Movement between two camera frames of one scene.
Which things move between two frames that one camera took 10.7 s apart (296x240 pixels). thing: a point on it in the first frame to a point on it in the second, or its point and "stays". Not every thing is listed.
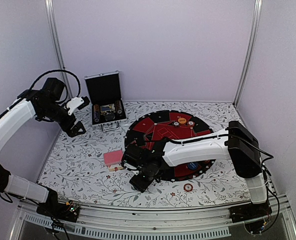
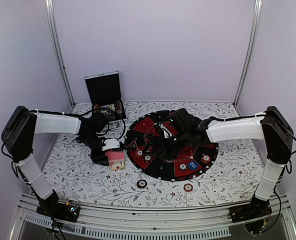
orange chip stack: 187,187 stays
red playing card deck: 113,157 stays
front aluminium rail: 203,223 stays
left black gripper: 73,132 to 98,158
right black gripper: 141,185 to 163,148
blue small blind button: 192,166 stays
